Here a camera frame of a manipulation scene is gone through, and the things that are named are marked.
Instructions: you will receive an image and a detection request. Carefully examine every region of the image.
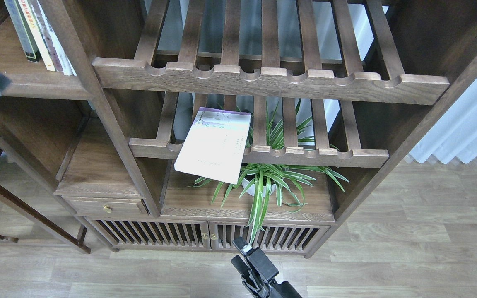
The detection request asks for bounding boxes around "green and black thick book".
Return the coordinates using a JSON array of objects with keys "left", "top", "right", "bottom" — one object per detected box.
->
[{"left": 4, "top": 0, "right": 41, "bottom": 62}]

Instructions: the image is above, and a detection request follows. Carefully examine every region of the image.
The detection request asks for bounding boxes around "lavender white paperback book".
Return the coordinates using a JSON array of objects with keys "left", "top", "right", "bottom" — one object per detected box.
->
[{"left": 174, "top": 107, "right": 251, "bottom": 184}]

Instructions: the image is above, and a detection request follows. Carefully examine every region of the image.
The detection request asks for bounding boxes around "white plant pot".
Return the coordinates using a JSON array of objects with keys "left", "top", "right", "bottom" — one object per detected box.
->
[{"left": 241, "top": 174, "right": 267, "bottom": 197}]

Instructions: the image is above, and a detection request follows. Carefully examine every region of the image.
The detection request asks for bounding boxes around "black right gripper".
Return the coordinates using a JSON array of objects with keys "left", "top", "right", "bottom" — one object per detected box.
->
[{"left": 231, "top": 236, "right": 281, "bottom": 298}]

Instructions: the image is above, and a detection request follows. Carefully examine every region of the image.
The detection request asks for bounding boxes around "brass drawer knob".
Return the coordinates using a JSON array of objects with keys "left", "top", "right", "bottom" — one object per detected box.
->
[{"left": 103, "top": 205, "right": 113, "bottom": 214}]

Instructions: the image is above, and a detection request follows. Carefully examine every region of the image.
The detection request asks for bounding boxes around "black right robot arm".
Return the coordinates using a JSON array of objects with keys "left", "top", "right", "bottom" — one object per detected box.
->
[{"left": 231, "top": 236, "right": 301, "bottom": 298}]

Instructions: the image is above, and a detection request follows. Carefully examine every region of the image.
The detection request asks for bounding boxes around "colourful 300 paperback book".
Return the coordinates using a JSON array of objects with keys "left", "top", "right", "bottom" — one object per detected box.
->
[{"left": 18, "top": 0, "right": 63, "bottom": 72}]

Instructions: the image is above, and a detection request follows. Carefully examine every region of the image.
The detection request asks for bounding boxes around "dark wooden bookshelf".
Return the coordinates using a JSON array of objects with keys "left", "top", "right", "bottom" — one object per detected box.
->
[{"left": 0, "top": 0, "right": 477, "bottom": 258}]

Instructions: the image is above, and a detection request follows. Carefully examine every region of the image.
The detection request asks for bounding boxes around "wooden furniture at left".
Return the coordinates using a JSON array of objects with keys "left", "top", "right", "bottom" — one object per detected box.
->
[{"left": 0, "top": 149, "right": 91, "bottom": 253}]

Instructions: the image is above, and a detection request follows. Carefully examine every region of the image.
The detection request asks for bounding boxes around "white curtain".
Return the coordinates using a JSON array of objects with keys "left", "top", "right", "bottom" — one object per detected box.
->
[{"left": 409, "top": 78, "right": 477, "bottom": 163}]

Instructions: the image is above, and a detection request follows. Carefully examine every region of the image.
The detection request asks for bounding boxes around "white upright book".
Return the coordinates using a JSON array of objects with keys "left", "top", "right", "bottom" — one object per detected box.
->
[
  {"left": 66, "top": 55, "right": 77, "bottom": 76},
  {"left": 37, "top": 3, "right": 72, "bottom": 76}
]

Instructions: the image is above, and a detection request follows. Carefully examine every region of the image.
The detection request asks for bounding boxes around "spider plant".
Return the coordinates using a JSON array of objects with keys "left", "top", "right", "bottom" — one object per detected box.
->
[{"left": 189, "top": 99, "right": 350, "bottom": 245}]

